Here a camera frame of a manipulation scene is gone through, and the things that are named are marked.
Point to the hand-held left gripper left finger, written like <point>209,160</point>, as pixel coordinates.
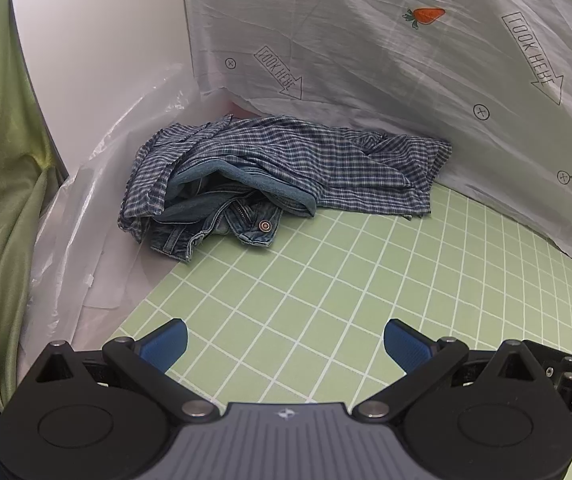
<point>167,344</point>

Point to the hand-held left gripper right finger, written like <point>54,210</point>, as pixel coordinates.
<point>405,344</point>

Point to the blue plaid shirt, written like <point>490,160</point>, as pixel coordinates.
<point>345,160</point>

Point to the clear plastic bag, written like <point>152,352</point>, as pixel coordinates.
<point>91,210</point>

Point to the blue denim jeans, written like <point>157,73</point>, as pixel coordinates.
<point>246,182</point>

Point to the white printed bed sheet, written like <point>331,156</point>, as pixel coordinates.
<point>365,60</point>

